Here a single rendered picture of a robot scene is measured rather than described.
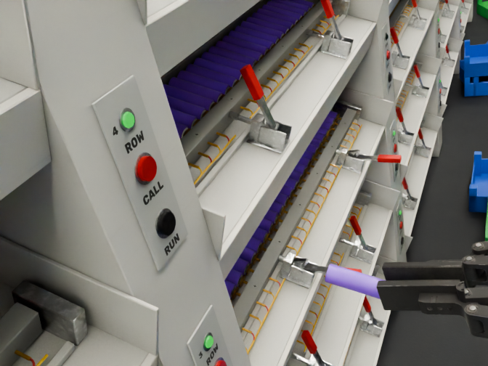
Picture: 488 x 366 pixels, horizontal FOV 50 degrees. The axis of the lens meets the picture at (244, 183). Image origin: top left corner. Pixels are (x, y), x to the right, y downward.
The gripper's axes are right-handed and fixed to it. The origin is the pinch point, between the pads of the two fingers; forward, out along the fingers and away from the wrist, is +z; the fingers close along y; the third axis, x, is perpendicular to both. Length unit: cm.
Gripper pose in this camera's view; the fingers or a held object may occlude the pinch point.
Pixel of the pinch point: (422, 286)
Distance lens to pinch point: 49.7
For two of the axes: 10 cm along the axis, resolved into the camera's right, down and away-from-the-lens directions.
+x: 3.6, 8.3, 4.3
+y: -3.9, 5.5, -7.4
